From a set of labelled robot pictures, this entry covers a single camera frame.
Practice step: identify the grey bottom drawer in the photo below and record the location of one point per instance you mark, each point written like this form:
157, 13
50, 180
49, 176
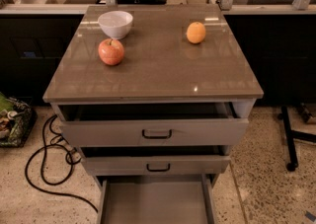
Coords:
183, 199

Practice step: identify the grey drawer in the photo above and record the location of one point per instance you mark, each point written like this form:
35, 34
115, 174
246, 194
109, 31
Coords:
157, 132
138, 161
183, 199

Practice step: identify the grey drawer cabinet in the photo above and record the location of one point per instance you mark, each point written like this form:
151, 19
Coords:
162, 75

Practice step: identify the grey top drawer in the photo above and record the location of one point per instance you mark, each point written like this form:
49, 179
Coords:
157, 132

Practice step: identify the grey middle drawer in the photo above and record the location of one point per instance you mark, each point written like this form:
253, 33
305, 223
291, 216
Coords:
138, 161

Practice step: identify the red apple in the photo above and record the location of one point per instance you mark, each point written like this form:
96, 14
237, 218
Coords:
111, 51

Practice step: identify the orange fruit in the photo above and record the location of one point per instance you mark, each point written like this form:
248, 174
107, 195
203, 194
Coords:
196, 32

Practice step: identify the white ceramic bowl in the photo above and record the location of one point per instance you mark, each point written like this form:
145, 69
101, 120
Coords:
116, 24

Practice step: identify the patterned bag with items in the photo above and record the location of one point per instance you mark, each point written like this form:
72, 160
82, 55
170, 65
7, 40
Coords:
17, 119

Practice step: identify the black wheeled stand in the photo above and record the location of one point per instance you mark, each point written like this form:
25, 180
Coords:
290, 136

